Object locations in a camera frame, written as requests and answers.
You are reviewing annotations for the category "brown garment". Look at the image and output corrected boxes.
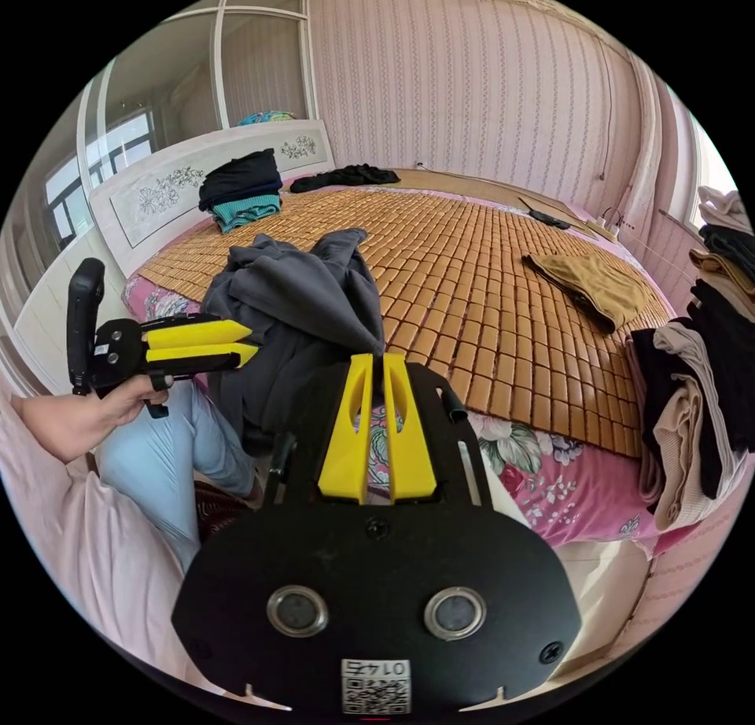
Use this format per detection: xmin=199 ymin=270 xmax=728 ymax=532
xmin=521 ymin=252 xmax=650 ymax=337

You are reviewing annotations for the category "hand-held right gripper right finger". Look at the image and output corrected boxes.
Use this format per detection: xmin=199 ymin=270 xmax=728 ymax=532
xmin=383 ymin=351 xmax=442 ymax=505

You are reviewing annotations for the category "black and teal pile of clothes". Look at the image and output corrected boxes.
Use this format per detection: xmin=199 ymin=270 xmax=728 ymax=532
xmin=197 ymin=149 xmax=285 ymax=235

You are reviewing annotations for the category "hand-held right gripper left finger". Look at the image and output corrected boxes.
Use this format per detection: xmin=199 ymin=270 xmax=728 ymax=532
xmin=317 ymin=352 xmax=375 ymax=503

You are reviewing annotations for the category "bright window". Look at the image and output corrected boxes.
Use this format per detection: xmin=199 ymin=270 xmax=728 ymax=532
xmin=666 ymin=85 xmax=746 ymax=237

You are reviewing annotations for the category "beige and black pile of clothes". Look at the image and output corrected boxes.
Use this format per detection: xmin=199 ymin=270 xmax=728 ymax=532
xmin=624 ymin=185 xmax=755 ymax=532

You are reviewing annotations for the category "gray short sleeve shirt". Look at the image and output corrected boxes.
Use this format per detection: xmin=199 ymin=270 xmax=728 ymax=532
xmin=200 ymin=227 xmax=388 ymax=458

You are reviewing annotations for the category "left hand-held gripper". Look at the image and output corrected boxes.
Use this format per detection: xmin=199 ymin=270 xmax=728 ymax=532
xmin=88 ymin=315 xmax=261 ymax=421

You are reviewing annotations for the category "person's left forearm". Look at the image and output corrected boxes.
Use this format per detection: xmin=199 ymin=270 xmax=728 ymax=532
xmin=10 ymin=392 xmax=85 ymax=464

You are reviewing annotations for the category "person's body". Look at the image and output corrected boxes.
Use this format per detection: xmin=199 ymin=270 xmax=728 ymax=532
xmin=0 ymin=377 xmax=267 ymax=700

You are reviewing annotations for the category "bed with woven mat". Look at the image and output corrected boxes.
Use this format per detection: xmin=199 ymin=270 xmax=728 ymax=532
xmin=14 ymin=118 xmax=680 ymax=562

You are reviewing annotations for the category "black garment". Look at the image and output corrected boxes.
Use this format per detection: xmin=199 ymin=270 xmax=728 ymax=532
xmin=289 ymin=163 xmax=402 ymax=195

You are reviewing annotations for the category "person's left hand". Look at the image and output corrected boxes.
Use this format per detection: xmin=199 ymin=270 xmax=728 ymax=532
xmin=75 ymin=373 xmax=176 ymax=444

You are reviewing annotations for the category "glass partition window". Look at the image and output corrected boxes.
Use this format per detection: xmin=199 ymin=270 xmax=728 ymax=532
xmin=42 ymin=0 xmax=315 ymax=249

